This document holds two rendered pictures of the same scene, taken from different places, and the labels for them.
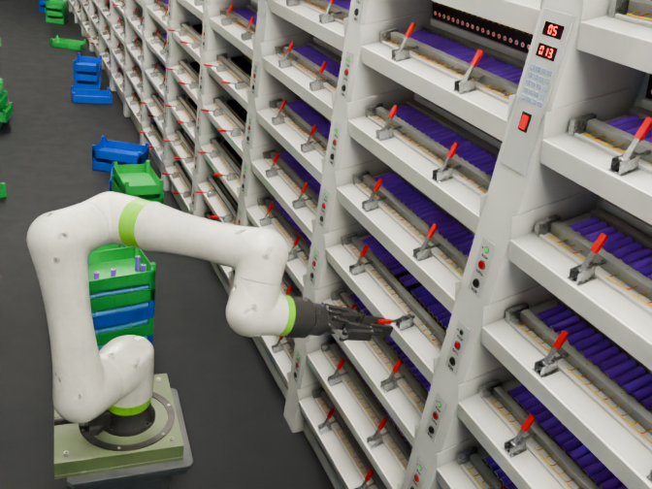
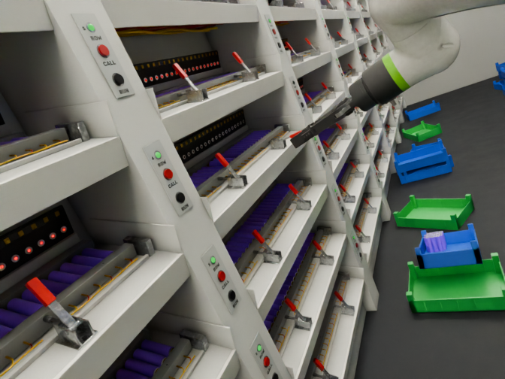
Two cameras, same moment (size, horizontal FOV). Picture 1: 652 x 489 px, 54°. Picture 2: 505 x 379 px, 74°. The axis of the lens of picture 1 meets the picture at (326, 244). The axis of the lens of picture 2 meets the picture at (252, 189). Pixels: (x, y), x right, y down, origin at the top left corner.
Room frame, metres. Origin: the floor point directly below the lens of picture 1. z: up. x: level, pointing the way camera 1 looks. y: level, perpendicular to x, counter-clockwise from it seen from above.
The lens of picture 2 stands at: (1.93, 0.56, 0.93)
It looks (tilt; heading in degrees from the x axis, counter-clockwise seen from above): 15 degrees down; 242
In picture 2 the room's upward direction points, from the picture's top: 25 degrees counter-clockwise
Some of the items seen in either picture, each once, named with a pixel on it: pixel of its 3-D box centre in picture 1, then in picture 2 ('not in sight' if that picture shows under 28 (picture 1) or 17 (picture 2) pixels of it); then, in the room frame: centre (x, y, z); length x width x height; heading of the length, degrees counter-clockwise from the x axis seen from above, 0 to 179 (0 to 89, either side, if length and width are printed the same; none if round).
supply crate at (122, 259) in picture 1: (107, 267); not in sight; (2.04, 0.79, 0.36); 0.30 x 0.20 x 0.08; 128
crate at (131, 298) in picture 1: (107, 284); not in sight; (2.04, 0.79, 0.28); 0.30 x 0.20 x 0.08; 128
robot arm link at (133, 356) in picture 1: (124, 374); not in sight; (1.33, 0.47, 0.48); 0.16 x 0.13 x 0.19; 158
